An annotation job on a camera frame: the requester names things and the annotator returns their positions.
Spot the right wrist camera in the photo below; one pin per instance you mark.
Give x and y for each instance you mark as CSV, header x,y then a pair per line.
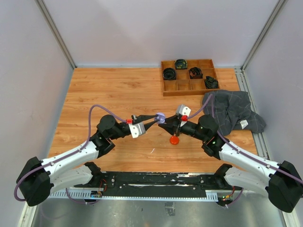
x,y
183,112

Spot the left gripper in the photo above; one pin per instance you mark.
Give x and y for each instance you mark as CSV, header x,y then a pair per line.
x,y
141,118

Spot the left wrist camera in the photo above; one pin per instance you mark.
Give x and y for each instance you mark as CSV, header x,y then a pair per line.
x,y
137,129

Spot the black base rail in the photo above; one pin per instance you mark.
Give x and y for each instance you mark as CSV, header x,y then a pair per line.
x,y
152,185

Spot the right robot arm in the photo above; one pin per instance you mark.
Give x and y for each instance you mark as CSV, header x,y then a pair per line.
x,y
279,182

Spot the lilac earbud case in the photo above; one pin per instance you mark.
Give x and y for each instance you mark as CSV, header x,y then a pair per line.
x,y
160,118

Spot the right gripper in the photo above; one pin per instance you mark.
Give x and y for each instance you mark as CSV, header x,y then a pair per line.
x,y
169,125

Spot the wooden compartment tray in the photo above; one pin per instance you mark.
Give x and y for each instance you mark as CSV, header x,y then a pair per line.
x,y
188,77

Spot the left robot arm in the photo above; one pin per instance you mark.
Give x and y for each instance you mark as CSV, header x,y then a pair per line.
x,y
40,178

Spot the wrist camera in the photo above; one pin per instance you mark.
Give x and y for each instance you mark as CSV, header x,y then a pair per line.
x,y
137,129
183,112

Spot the grey checked cloth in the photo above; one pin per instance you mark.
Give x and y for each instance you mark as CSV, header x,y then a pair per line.
x,y
232,111

